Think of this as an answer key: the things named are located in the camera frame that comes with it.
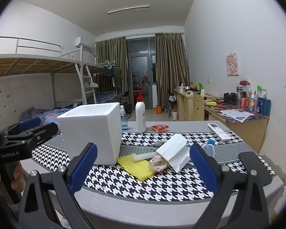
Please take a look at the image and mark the white paper bag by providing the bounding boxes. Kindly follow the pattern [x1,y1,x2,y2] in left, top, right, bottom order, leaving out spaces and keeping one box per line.
[155,134,190,173]

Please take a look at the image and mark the black object on desk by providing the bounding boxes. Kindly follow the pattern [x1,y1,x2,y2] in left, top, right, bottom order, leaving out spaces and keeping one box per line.
[223,93,237,104]

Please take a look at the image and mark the blue spray bottle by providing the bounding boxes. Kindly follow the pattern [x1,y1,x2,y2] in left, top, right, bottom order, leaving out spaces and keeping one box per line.
[120,105,129,131]

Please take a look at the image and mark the small blue white object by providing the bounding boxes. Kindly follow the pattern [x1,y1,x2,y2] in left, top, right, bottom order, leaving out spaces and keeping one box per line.
[203,139,215,158]

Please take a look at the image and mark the white metal bunk bed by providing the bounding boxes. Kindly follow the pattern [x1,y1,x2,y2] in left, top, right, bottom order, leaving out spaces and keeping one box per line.
[0,36,98,110]
[93,57,120,103]

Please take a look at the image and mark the white lotion pump bottle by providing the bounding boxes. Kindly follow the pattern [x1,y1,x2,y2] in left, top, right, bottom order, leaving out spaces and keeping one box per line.
[135,95,146,133]

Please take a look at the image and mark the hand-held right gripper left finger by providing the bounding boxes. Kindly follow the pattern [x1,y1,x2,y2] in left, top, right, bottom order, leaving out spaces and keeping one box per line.
[18,142,98,229]

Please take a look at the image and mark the floral cloth pouch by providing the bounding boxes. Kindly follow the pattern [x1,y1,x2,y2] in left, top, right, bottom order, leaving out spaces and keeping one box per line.
[149,155,169,172]

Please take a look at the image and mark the pink wall poster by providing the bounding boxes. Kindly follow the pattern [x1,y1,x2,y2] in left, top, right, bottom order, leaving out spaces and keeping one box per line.
[226,52,239,76]

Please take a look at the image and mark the printed paper sheets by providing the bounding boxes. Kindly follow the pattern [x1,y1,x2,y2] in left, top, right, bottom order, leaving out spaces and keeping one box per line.
[220,109,256,123]

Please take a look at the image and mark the houndstooth tablecloth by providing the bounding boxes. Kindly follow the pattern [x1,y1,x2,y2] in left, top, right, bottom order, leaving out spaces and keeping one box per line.
[31,124,277,202]

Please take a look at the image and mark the black folding chair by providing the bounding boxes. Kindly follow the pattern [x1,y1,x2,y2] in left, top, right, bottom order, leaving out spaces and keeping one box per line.
[120,91,132,114]

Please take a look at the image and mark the blue plaid blanket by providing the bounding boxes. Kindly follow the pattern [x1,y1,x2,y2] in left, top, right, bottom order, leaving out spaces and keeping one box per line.
[20,102,78,134]

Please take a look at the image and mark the wooden chair with smiley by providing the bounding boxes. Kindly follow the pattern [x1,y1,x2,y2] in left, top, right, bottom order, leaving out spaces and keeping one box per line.
[193,93,205,121]

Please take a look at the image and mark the wooden desk with drawers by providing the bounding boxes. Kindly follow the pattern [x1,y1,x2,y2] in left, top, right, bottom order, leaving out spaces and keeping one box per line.
[174,88,205,121]

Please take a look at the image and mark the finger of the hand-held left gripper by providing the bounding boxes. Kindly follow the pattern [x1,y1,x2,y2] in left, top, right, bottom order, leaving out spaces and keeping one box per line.
[0,117,42,137]
[3,122,59,146]

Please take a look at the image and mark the dark hanging clothes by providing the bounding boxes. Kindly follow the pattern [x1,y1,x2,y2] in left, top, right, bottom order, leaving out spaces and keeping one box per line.
[103,64,116,77]

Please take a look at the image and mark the group of toiletry bottles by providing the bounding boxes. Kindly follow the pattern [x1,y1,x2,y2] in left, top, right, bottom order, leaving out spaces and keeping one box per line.
[236,80,272,116]

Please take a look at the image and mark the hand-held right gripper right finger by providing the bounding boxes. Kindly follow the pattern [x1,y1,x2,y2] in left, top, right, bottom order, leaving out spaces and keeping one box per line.
[189,143,273,229]

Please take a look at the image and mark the ceiling tube light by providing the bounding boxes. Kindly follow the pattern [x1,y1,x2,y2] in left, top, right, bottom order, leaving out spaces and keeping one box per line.
[107,5,149,15]

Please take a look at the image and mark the brown curtain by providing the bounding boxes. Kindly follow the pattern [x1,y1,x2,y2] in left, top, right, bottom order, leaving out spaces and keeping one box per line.
[155,33,190,108]
[95,37,127,105]

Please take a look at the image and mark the person's left hand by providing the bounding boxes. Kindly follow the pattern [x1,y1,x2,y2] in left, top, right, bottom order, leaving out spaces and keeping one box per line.
[10,161,25,194]

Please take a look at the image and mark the white air conditioner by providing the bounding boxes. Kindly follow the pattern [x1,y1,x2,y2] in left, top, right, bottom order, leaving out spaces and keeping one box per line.
[76,37,91,50]

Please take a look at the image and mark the white foam box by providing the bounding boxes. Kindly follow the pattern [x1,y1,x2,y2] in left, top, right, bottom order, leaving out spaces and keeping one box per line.
[57,102,122,165]

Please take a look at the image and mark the white remote control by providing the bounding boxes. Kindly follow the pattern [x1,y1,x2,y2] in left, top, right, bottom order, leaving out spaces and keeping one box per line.
[207,123,231,142]

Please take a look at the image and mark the yellow foam net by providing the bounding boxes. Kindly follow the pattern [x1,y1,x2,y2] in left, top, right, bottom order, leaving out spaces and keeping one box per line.
[117,153,155,182]

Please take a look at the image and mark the orange snack packet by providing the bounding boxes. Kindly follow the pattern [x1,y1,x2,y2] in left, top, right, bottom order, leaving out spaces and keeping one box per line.
[151,124,170,132]

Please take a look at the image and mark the group of floor bottles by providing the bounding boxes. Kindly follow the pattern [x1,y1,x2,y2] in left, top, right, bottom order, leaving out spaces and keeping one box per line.
[165,102,178,121]

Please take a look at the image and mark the white panel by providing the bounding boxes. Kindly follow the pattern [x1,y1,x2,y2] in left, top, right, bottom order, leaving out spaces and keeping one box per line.
[151,84,158,108]

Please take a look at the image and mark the white foam tube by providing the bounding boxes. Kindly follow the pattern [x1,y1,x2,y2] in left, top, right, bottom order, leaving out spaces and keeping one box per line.
[133,151,158,162]

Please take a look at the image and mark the wooden desk with patterned cover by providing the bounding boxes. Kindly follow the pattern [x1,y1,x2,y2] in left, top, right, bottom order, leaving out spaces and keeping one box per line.
[204,98,270,153]

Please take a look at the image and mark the glass balcony door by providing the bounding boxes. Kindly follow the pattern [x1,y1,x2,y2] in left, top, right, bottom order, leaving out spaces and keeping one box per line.
[127,38,156,108]

